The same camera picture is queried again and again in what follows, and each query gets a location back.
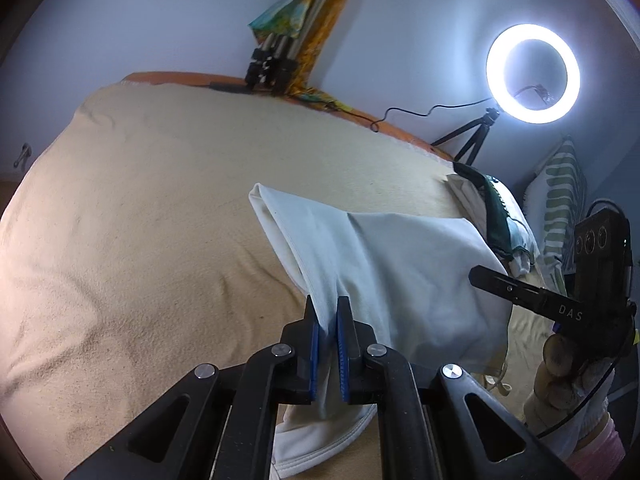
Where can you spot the white tank top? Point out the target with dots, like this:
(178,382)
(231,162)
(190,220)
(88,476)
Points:
(410,270)

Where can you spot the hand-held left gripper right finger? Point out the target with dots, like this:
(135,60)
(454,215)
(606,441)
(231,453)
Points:
(342,355)

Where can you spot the stack of white folded clothes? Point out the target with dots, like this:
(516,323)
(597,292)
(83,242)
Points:
(467,195)

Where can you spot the person's right hand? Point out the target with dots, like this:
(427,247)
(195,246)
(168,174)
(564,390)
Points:
(560,370)

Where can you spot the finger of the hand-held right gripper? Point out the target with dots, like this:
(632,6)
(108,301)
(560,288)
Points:
(505,287)

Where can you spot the metal wall fixture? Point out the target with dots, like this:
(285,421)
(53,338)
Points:
(22,152)

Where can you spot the folded silver tripod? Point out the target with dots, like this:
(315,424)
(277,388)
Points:
(270,67)

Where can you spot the colourful patterned scarf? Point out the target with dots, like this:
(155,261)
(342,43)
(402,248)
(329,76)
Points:
(285,15)

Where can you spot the beige blanket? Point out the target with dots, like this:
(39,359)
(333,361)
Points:
(150,210)

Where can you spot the green striped pillow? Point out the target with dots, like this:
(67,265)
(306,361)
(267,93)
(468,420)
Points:
(560,185)

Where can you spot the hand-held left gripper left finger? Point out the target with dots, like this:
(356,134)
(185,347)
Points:
(313,355)

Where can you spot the black gooseneck phone holder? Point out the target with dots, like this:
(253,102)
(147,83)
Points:
(542,92)

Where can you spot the dark green garment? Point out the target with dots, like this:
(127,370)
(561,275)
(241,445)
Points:
(495,220)

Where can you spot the orange scarf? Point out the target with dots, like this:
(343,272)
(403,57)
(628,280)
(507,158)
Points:
(320,45)

